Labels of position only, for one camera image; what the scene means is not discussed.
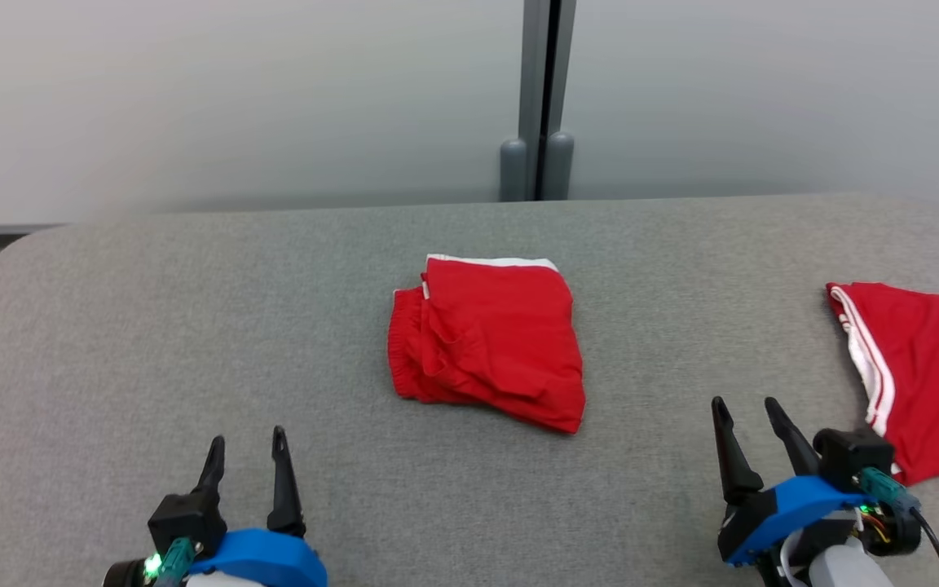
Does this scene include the red shorts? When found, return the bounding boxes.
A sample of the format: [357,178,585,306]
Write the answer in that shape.
[388,254,586,435]

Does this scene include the grey metal partition post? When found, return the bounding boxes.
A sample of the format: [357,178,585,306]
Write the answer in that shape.
[518,0,578,201]

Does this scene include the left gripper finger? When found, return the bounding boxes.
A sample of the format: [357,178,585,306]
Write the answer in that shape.
[267,426,308,539]
[191,436,226,511]

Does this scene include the right arm cable teal plug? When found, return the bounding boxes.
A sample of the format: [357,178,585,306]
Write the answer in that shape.
[859,466,939,587]

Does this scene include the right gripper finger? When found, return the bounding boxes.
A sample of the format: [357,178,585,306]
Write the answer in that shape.
[765,397,822,479]
[712,397,765,505]

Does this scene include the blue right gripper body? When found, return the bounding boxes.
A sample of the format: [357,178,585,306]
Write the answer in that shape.
[718,475,923,567]

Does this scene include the left arm cable teal plug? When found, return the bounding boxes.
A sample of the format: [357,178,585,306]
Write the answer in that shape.
[153,536,196,587]

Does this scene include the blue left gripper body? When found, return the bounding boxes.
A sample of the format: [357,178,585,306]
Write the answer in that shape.
[103,528,328,587]

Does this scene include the grey cylindrical post foot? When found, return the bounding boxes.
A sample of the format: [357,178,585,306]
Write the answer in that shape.
[541,132,575,201]
[500,139,528,202]

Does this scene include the arm cable teal plug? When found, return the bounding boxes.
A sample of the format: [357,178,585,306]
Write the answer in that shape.
[153,536,196,587]
[859,466,939,587]

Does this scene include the red jersey with white trim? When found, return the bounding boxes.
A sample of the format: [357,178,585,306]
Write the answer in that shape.
[826,281,939,486]

